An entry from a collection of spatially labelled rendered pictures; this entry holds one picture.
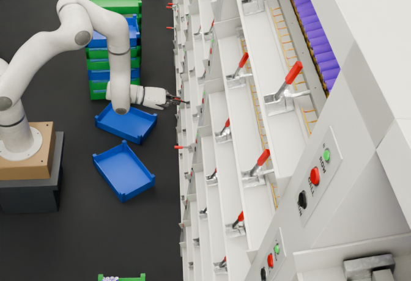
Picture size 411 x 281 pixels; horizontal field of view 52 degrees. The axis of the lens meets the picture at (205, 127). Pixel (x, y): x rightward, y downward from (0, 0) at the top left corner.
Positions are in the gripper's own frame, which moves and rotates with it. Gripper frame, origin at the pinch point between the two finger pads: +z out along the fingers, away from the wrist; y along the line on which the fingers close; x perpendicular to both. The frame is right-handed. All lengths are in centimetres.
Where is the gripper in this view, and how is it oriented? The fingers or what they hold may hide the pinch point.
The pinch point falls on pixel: (175, 100)
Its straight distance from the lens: 197.7
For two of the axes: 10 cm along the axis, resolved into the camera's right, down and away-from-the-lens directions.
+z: 9.6, 1.3, 2.5
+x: 2.7, -6.6, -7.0
